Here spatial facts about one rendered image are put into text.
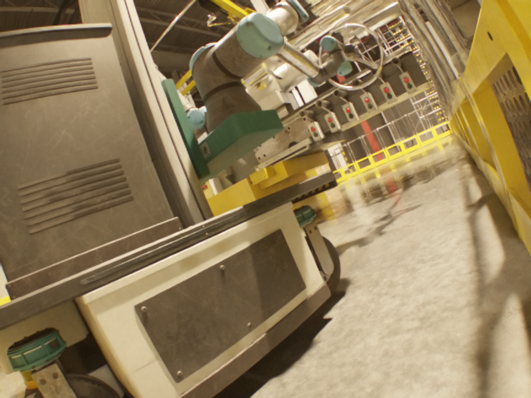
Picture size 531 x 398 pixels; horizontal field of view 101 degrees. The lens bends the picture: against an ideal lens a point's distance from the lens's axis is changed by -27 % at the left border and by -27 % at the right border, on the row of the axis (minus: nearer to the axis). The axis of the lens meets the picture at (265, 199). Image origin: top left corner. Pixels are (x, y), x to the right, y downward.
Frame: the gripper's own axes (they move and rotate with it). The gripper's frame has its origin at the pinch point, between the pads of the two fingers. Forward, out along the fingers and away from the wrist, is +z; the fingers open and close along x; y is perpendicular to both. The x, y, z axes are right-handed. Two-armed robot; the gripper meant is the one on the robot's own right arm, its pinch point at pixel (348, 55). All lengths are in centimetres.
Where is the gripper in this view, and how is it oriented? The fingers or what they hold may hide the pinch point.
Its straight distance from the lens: 171.1
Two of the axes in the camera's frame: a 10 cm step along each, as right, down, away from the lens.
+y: 1.3, 9.7, 1.9
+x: 8.2, 0.1, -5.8
